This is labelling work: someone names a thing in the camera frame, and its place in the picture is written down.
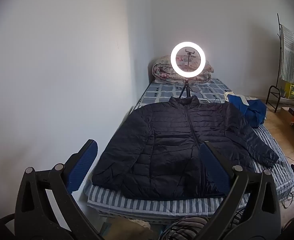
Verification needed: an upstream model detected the flat cardboard box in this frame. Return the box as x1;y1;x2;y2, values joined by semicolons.
279;107;294;123

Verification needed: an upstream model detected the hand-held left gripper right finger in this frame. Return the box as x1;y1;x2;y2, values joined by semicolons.
199;141;281;240

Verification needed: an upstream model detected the folded floral quilt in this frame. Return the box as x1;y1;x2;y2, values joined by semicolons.
152;55;215;84

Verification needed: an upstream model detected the dark navy puffer jacket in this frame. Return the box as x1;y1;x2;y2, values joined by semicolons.
91;95;279;201

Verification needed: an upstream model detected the brown cardboard box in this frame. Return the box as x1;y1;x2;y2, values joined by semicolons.
107;216;157;240

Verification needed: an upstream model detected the blue patterned bed sheet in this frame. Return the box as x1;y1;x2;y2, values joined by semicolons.
133;78;233;110

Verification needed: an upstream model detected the striped hanging towel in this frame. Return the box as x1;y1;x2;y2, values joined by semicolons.
280;24;294;83

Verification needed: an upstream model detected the black clothes rack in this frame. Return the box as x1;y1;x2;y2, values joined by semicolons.
265;13;294;113

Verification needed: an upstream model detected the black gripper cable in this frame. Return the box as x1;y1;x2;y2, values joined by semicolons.
0;214;15;230

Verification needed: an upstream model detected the cream garment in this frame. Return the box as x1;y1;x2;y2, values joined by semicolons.
224;92;248;105

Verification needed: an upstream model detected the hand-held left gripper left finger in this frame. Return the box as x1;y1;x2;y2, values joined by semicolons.
15;139;105;240

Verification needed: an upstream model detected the black ring light cable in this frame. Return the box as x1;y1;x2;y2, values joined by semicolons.
190;94;222;104

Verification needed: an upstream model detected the white ring light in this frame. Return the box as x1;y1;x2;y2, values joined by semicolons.
170;42;206;77

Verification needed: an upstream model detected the yellow box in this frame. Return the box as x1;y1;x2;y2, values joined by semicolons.
284;82;294;99

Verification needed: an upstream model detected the blue white striped blanket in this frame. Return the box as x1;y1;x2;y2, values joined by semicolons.
87;124;294;222

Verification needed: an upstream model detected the blue jacket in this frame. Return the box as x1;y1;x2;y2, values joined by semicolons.
228;94;267;128

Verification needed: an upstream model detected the person's striped clothing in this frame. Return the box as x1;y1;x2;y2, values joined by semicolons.
159;215;212;240

